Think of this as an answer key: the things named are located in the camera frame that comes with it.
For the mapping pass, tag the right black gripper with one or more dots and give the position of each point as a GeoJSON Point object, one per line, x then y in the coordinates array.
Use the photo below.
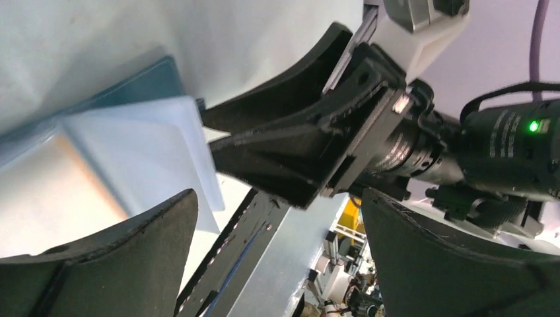
{"type": "Point", "coordinates": [288, 140]}

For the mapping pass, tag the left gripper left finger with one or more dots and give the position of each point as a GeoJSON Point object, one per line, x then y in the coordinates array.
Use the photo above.
{"type": "Point", "coordinates": [133, 268]}

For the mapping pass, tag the blue card holder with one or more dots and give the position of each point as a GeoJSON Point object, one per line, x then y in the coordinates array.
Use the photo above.
{"type": "Point", "coordinates": [104, 160]}

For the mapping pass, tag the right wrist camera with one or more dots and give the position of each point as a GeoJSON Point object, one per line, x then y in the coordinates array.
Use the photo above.
{"type": "Point", "coordinates": [414, 33]}

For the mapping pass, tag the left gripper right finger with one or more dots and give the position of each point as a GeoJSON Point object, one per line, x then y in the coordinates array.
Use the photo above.
{"type": "Point", "coordinates": [426, 268]}

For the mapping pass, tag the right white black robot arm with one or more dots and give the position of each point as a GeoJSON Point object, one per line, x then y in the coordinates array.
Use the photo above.
{"type": "Point", "coordinates": [509, 155]}

